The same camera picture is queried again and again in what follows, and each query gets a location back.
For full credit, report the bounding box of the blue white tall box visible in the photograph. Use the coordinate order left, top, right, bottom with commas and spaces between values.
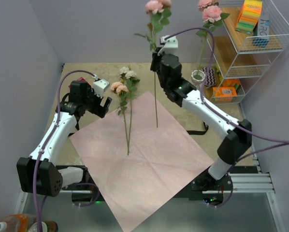
252, 11, 270, 48

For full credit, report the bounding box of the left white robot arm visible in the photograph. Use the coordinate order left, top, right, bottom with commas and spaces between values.
16, 79, 112, 197

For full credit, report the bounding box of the pink rose stem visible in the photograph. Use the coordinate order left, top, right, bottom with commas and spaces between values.
196, 0, 230, 70
134, 0, 173, 128

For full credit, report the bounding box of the pink wrapping paper sheet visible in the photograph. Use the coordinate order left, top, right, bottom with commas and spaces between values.
71, 92, 213, 232

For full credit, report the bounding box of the orange box on shelf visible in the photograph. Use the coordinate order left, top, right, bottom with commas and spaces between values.
212, 87, 237, 102

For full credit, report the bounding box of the white rose stem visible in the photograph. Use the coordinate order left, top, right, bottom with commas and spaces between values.
118, 64, 141, 136

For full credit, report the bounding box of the aluminium rail frame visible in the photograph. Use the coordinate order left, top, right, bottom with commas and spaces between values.
14, 158, 286, 232

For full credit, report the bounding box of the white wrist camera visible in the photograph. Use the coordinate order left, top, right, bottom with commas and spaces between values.
92, 79, 110, 99
158, 35, 178, 56

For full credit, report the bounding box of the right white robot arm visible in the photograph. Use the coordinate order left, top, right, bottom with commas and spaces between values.
150, 47, 252, 190

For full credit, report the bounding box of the peach rose stem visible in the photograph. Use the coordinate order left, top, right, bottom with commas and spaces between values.
110, 82, 130, 155

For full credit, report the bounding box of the colourful sponge pack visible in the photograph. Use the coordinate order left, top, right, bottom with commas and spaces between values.
235, 0, 262, 34

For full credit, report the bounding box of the white wire shelf rack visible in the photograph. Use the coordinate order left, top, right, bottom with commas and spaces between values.
205, 0, 289, 104

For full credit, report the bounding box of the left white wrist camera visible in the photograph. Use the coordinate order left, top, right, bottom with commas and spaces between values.
92, 79, 110, 99

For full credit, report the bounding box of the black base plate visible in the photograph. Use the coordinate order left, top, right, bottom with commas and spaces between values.
61, 165, 233, 205

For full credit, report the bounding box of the orange green sponge pack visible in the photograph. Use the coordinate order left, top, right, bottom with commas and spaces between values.
222, 79, 241, 90

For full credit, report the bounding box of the white ribbed vase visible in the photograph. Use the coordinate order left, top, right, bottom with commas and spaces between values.
191, 70, 206, 85

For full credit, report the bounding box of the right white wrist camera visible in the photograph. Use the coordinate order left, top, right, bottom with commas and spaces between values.
158, 35, 178, 56

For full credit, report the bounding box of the orange juice bottle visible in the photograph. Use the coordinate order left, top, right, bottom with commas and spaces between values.
0, 214, 36, 232

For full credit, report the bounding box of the metal tin can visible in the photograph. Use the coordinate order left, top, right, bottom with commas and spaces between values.
28, 221, 58, 232

